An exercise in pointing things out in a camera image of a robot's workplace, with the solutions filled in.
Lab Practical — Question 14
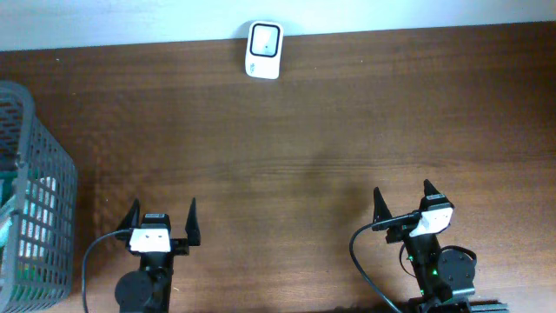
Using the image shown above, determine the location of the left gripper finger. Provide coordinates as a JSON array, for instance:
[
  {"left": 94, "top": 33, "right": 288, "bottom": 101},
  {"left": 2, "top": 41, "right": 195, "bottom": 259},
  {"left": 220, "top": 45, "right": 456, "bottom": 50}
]
[
  {"left": 116, "top": 198, "right": 140, "bottom": 238},
  {"left": 185, "top": 198, "right": 202, "bottom": 246}
]

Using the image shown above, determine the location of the right black and white arm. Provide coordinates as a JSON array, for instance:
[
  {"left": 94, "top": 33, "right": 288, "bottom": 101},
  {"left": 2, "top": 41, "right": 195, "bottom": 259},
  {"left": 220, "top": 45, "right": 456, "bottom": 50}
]
[{"left": 371, "top": 180, "right": 477, "bottom": 312}]

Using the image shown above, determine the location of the left black and white arm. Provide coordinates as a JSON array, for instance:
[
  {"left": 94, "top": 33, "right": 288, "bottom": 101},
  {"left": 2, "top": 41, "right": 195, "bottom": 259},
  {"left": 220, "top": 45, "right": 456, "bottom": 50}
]
[{"left": 115, "top": 200, "right": 201, "bottom": 313}]

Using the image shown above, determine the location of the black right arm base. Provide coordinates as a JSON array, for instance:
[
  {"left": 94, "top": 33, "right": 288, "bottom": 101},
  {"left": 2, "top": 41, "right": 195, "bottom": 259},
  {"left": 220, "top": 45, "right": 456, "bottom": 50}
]
[{"left": 404, "top": 300, "right": 510, "bottom": 313}]

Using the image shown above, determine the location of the white barcode scanner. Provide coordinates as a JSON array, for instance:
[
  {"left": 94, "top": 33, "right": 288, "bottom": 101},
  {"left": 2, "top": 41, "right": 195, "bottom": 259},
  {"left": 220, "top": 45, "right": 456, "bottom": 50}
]
[{"left": 245, "top": 21, "right": 284, "bottom": 80}]

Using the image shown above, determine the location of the grey plastic mesh basket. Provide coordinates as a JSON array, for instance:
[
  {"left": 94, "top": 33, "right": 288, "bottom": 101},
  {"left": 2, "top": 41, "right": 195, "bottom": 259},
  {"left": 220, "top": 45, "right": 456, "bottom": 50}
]
[{"left": 1, "top": 81, "right": 77, "bottom": 312}]

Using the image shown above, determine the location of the left black cable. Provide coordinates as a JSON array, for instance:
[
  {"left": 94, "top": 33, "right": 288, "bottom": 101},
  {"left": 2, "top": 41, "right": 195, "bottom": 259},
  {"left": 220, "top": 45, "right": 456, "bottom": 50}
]
[{"left": 81, "top": 229, "right": 132, "bottom": 313}]

